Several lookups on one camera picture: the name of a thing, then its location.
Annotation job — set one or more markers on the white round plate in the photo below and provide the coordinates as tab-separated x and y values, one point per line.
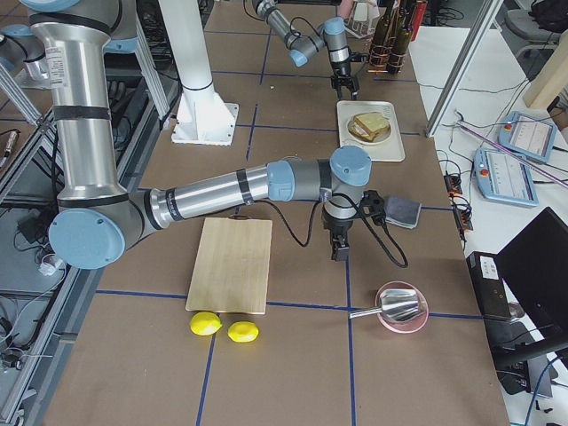
377	139

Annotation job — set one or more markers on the yellow lemon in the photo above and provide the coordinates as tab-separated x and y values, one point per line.
243	332
205	323

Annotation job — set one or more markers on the wooden cutting board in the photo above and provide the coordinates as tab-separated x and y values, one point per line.
231	269

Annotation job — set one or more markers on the yellow lemon left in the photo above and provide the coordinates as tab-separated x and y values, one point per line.
205	323

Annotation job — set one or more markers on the pink bowl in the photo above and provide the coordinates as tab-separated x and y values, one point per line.
413	325

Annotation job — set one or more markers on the copper wire bottle rack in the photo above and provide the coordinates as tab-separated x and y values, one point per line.
394	61

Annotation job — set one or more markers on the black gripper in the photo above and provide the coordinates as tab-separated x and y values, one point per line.
335	225
343	70

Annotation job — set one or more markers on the far teach pendant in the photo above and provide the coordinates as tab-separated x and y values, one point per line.
527	135

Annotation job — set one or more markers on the long metal pointer stick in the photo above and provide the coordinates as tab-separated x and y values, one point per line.
472	130

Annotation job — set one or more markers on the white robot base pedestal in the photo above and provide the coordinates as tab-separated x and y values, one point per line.
203	118

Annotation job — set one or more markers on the black laptop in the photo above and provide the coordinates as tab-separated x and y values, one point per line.
533	265

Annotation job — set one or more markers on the dark green wine bottle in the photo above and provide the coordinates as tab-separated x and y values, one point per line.
381	31

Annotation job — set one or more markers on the near teach pendant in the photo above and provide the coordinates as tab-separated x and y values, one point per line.
502	178

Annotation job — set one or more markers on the teach pendant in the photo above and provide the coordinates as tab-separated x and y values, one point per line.
502	178
527	135

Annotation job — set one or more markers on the cream bear tray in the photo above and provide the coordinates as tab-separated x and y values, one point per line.
389	150

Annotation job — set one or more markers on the metal scoop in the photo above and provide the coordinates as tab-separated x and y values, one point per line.
396	305

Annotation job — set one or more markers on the yellow lemon right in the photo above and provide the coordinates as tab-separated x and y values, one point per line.
243	332

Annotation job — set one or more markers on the bread slice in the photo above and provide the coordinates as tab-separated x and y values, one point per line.
359	133
373	122

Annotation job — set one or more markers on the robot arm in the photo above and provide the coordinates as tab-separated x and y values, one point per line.
330	35
98	219

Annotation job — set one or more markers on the white wire cup rack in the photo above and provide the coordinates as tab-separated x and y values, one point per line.
360	16

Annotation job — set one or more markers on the aluminium frame post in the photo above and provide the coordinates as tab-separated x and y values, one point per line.
482	23

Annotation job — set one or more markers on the grey folded cloth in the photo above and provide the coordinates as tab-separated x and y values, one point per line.
402	212

